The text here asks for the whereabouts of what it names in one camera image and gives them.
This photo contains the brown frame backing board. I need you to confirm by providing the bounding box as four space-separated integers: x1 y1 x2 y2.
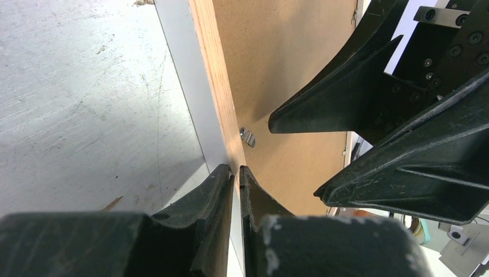
214 1 357 215

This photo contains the light wooden picture frame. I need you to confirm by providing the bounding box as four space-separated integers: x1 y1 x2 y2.
189 1 246 175

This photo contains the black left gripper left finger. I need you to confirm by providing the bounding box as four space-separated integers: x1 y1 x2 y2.
1 164 234 276

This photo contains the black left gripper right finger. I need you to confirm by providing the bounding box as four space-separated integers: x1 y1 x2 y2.
239 166 431 276

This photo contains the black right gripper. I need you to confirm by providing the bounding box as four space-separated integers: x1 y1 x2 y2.
268 1 488 225

